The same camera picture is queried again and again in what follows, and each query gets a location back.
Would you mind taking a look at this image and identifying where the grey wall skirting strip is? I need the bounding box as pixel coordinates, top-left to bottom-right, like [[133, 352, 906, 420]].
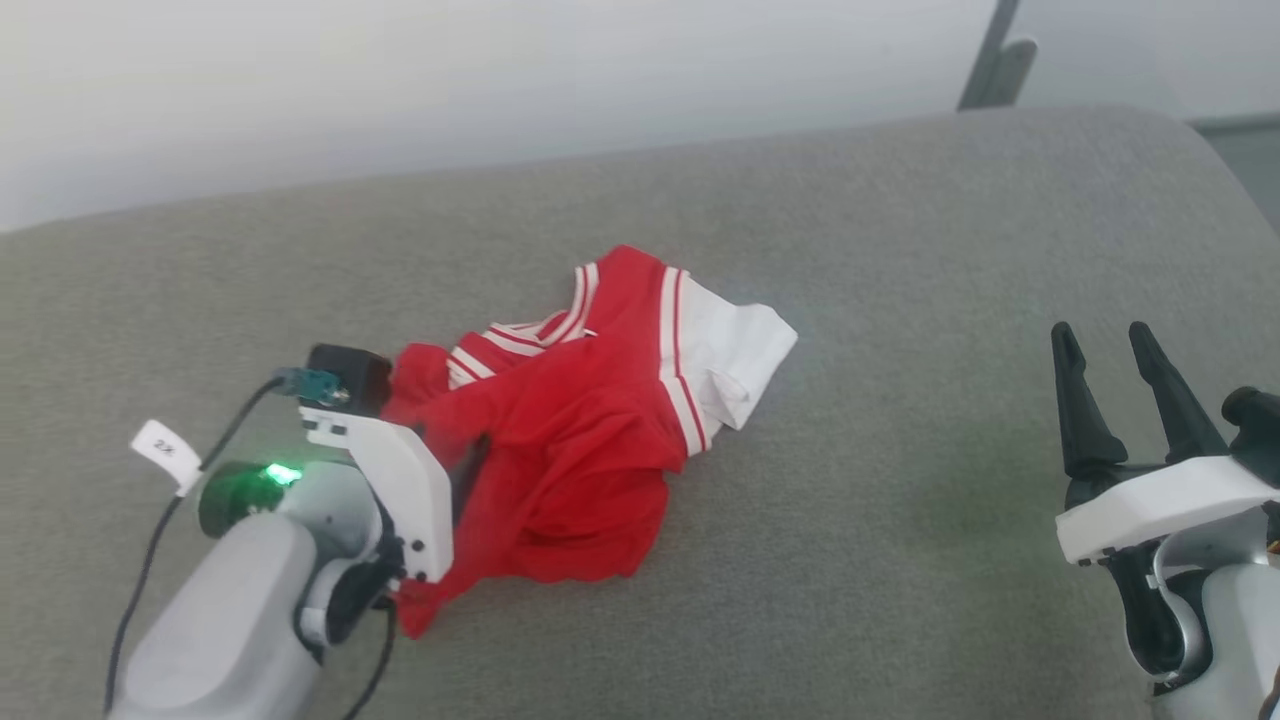
[[1188, 112, 1280, 133]]

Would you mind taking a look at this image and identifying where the thin black cable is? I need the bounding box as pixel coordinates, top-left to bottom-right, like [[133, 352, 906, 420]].
[[343, 598, 398, 720]]

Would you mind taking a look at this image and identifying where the grey metal post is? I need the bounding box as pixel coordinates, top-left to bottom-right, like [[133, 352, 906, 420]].
[[957, 0, 1021, 111]]

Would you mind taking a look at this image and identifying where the white paper cable tag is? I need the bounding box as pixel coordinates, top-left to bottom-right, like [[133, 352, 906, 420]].
[[130, 418, 204, 498]]

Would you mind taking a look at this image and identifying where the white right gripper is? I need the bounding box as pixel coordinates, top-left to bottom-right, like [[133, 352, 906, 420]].
[[1050, 321, 1280, 693]]

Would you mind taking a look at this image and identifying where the grey fabric sofa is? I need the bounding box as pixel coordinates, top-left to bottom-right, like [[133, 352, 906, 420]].
[[0, 103, 1280, 720]]

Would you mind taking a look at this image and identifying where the grey rounded post bracket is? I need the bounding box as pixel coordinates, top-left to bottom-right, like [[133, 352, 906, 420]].
[[984, 37, 1039, 109]]

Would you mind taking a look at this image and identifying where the red and white garment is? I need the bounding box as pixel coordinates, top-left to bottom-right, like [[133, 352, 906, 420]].
[[380, 244, 799, 641]]

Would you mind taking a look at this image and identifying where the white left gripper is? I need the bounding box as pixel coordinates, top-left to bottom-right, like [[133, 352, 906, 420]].
[[299, 405, 493, 584]]

